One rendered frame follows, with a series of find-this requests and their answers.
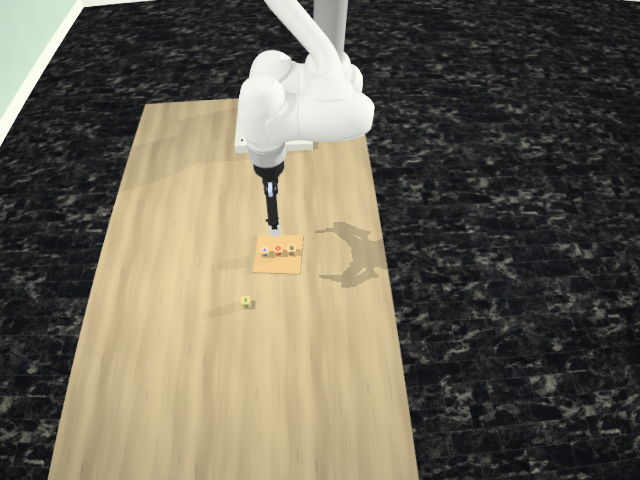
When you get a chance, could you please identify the tan flat mat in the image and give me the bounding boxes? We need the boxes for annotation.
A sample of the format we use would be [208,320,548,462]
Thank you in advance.
[253,234,303,274]

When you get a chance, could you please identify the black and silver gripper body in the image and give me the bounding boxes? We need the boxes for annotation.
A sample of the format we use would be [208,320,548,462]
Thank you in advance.
[253,161,284,189]

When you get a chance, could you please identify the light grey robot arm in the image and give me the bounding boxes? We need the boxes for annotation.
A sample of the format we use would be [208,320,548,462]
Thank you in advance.
[238,0,374,168]

